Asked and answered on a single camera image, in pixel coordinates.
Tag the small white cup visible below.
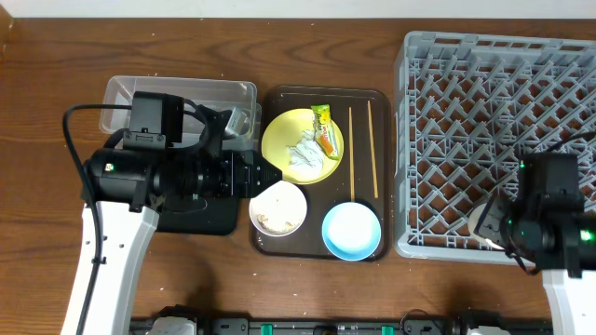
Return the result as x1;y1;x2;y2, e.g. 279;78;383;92
467;196;504;250

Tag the white bowl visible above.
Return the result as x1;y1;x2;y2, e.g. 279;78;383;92
249;181;307;237

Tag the white tissue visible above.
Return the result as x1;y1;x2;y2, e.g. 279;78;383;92
287;130;325;174

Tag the pile of rice waste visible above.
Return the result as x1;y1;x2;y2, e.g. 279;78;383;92
257;214;299;235

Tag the yellow round plate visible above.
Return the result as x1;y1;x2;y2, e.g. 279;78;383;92
261;108;345;184

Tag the green orange snack wrapper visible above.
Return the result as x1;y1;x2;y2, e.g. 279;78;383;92
311;104;339;160

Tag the wooden chopstick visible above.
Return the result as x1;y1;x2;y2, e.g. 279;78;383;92
367;100;379;199
348;107;355;202

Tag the light blue bowl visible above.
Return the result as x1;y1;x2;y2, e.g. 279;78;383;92
321;202;382;261

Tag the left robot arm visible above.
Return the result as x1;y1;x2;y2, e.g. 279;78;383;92
62;91;282;334

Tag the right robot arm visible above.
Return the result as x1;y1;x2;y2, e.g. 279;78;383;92
474;152;595;334

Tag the clear plastic waste bin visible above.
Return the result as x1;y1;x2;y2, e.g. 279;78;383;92
98;74;263;159

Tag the grey dishwasher rack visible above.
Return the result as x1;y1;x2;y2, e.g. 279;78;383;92
394;32;595;264

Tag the black plastic tray bin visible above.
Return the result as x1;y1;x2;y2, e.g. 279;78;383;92
156;194;239;235

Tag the dark brown serving tray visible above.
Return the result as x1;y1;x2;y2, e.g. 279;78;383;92
250;86;393;262

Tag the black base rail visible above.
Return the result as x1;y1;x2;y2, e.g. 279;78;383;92
128;305;554;335

